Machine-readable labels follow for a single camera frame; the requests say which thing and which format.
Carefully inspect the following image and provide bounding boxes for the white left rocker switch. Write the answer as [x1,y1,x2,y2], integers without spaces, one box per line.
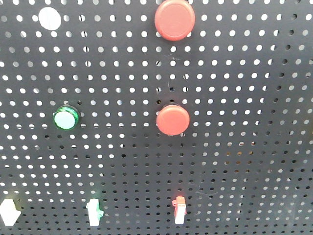
[0,199,21,226]

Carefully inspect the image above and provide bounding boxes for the black perforated pegboard panel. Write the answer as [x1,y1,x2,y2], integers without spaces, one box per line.
[0,0,313,235]

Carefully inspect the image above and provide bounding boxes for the green round push button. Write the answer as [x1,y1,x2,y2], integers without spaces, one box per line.
[53,105,80,130]

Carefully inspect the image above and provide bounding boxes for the white green rocker switch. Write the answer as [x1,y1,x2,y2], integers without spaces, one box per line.
[86,198,104,227]

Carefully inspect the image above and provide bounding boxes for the white red rocker switch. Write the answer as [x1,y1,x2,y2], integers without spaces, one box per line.
[172,196,187,225]

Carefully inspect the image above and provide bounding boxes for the red round button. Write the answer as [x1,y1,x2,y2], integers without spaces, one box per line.
[156,105,190,136]
[155,0,196,41]

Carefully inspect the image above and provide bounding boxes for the lower red round button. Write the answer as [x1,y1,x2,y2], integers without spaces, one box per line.
[156,105,190,136]

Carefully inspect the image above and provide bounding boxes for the upper red round button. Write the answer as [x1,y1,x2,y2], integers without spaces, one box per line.
[155,0,196,41]

